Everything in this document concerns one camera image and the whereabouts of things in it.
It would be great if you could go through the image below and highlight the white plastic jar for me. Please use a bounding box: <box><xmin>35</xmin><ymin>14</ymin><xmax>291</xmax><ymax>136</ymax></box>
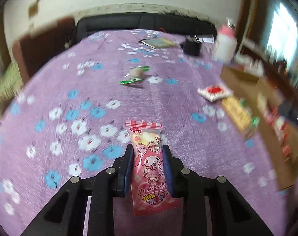
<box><xmin>213</xmin><ymin>33</ymin><xmax>238</xmax><ymax>63</ymax></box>

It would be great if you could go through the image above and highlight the black cylindrical motor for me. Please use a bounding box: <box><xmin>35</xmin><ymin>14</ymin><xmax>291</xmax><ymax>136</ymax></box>
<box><xmin>181</xmin><ymin>36</ymin><xmax>202</xmax><ymax>56</ymax></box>

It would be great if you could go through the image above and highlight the brown armchair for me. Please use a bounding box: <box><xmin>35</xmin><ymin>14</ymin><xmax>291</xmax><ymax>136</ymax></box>
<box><xmin>11</xmin><ymin>17</ymin><xmax>76</xmax><ymax>84</ymax></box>

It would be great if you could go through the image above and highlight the white sock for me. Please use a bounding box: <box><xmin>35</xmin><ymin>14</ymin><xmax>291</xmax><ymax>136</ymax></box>
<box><xmin>234</xmin><ymin>54</ymin><xmax>265</xmax><ymax>75</ymax></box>

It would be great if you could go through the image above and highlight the red white snack packet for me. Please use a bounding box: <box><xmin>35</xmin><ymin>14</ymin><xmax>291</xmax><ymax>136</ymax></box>
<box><xmin>198</xmin><ymin>84</ymin><xmax>234</xmax><ymax>102</ymax></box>

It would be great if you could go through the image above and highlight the green patterned cushion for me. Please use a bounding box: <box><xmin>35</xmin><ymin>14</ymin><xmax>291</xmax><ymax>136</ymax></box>
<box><xmin>0</xmin><ymin>63</ymin><xmax>24</xmax><ymax>109</ymax></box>

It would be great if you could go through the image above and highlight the green wrapped candy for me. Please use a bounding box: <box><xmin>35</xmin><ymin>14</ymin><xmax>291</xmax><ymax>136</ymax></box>
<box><xmin>120</xmin><ymin>65</ymin><xmax>150</xmax><ymax>85</ymax></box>

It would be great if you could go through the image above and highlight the pink knit-sleeved bottle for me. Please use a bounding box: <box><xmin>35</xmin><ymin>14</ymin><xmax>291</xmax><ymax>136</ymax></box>
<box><xmin>219</xmin><ymin>18</ymin><xmax>236</xmax><ymax>36</ymax></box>

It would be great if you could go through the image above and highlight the black leather sofa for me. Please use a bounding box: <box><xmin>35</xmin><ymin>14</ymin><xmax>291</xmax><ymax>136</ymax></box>
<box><xmin>75</xmin><ymin>13</ymin><xmax>217</xmax><ymax>45</ymax></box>

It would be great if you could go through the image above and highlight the pink cartoon snack packet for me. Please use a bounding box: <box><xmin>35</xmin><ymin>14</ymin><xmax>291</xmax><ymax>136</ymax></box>
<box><xmin>125</xmin><ymin>120</ymin><xmax>182</xmax><ymax>217</ymax></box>

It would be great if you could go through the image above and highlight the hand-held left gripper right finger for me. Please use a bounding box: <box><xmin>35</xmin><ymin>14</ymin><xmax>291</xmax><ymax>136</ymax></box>
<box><xmin>162</xmin><ymin>145</ymin><xmax>275</xmax><ymax>236</ymax></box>

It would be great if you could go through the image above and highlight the heap of snack packets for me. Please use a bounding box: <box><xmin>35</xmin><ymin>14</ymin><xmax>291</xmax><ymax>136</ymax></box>
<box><xmin>258</xmin><ymin>93</ymin><xmax>298</xmax><ymax>158</ymax></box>

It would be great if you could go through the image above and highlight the tan biscuit packet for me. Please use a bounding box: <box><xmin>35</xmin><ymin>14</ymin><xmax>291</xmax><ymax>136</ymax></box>
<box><xmin>221</xmin><ymin>96</ymin><xmax>254</xmax><ymax>133</ymax></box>

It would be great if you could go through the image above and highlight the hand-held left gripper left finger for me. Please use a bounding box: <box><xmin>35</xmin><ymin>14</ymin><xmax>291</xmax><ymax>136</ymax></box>
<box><xmin>21</xmin><ymin>144</ymin><xmax>135</xmax><ymax>236</ymax></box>

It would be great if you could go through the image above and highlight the cardboard box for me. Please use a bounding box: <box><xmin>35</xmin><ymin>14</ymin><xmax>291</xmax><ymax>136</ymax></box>
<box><xmin>220</xmin><ymin>66</ymin><xmax>298</xmax><ymax>192</ymax></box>

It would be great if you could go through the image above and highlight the yellow green notebook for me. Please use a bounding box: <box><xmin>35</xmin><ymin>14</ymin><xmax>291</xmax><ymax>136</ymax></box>
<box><xmin>142</xmin><ymin>37</ymin><xmax>178</xmax><ymax>50</ymax></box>

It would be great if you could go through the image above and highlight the yellow wall plaque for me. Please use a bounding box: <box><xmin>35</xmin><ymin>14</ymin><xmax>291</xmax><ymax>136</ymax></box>
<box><xmin>29</xmin><ymin>1</ymin><xmax>40</xmax><ymax>16</ymax></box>

